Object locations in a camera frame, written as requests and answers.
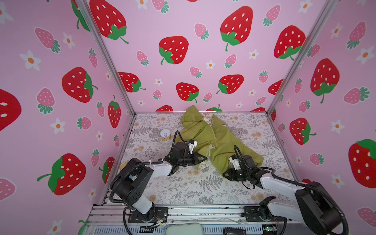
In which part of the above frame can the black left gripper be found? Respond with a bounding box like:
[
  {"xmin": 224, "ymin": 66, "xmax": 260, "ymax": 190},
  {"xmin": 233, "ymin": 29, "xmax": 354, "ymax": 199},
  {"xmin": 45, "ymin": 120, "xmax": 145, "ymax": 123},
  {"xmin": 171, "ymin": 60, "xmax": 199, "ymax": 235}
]
[{"xmin": 177, "ymin": 152, "xmax": 206, "ymax": 166}]

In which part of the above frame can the green zip jacket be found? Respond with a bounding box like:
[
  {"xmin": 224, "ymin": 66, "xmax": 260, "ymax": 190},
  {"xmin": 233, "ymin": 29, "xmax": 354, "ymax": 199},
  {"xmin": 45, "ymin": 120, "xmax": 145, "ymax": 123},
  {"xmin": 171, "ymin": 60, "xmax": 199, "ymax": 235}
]
[{"xmin": 181, "ymin": 106, "xmax": 264, "ymax": 174}]

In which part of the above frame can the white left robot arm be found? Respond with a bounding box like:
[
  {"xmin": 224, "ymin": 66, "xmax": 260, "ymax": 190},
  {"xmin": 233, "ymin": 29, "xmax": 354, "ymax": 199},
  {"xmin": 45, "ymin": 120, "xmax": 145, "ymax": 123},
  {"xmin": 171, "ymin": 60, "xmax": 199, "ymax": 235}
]
[{"xmin": 109, "ymin": 140, "xmax": 208, "ymax": 222}]

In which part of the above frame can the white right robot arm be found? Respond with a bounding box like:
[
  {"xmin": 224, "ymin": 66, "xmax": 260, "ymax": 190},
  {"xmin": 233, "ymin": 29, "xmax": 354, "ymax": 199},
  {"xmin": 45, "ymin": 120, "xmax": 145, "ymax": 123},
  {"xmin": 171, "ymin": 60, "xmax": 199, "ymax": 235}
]
[{"xmin": 223, "ymin": 154, "xmax": 349, "ymax": 235}]

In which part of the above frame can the small white-lidded can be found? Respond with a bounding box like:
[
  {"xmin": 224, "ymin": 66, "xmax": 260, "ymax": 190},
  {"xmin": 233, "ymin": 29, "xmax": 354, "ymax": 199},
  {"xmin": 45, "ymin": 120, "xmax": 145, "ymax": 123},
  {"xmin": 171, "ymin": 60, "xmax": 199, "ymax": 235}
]
[{"xmin": 160, "ymin": 129, "xmax": 171, "ymax": 142}]

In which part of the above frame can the tan cardboard box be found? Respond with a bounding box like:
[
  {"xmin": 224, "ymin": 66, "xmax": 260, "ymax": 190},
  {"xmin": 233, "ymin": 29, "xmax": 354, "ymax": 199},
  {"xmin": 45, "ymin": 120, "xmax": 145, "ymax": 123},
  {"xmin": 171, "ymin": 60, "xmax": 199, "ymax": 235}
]
[{"xmin": 119, "ymin": 163, "xmax": 127, "ymax": 171}]

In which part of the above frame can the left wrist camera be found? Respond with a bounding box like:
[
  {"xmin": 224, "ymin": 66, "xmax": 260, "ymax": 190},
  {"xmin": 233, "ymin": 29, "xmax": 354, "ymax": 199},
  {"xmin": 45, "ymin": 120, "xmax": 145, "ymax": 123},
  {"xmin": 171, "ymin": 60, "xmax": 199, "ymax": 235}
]
[{"xmin": 187, "ymin": 140, "xmax": 198, "ymax": 154}]

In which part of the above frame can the black device on rail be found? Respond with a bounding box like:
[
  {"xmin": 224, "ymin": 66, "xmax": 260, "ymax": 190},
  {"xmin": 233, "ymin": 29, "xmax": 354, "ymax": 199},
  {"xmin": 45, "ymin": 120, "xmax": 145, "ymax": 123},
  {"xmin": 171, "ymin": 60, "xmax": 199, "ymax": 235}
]
[{"xmin": 223, "ymin": 228, "xmax": 247, "ymax": 235}]

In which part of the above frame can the white device on rail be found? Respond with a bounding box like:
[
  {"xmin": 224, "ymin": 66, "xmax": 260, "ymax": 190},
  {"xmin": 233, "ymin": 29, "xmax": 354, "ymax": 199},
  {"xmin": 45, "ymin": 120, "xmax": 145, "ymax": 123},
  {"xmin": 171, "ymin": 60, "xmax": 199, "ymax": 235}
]
[{"xmin": 165, "ymin": 223, "xmax": 204, "ymax": 235}]

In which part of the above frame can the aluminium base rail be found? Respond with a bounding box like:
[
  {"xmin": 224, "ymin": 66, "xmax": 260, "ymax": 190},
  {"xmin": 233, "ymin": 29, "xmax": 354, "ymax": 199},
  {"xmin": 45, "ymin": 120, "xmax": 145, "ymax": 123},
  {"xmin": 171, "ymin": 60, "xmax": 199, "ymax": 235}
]
[{"xmin": 86, "ymin": 201, "xmax": 306, "ymax": 228}]

